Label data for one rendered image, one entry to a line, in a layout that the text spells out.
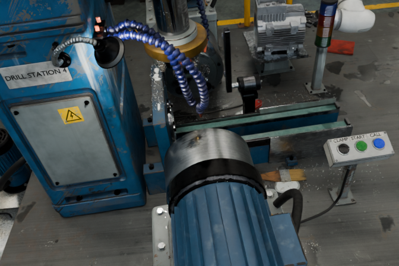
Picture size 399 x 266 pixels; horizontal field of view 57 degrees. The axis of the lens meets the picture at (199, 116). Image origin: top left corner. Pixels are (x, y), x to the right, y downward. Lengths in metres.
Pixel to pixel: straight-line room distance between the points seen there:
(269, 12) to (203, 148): 0.82
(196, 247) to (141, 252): 0.64
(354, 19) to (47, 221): 1.42
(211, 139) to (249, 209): 0.39
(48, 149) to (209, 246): 0.65
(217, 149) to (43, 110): 0.45
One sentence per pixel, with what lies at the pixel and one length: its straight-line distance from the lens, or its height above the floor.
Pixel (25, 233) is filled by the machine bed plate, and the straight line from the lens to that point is 1.40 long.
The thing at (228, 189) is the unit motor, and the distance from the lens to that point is 0.62.
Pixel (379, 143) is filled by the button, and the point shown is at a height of 1.07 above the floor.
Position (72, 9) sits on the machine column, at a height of 1.53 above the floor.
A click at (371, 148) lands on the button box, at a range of 1.12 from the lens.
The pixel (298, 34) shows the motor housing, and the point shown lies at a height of 1.03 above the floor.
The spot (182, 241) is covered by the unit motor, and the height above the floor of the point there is 1.32.
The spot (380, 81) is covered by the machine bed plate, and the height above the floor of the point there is 0.80.
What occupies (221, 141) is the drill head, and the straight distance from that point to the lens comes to 0.95.
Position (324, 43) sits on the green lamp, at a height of 1.05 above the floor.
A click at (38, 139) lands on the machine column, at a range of 1.07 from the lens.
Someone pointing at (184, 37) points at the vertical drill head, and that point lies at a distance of 0.99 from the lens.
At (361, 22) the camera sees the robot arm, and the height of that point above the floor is 1.04.
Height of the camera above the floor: 1.85
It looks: 43 degrees down
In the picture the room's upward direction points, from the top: 7 degrees counter-clockwise
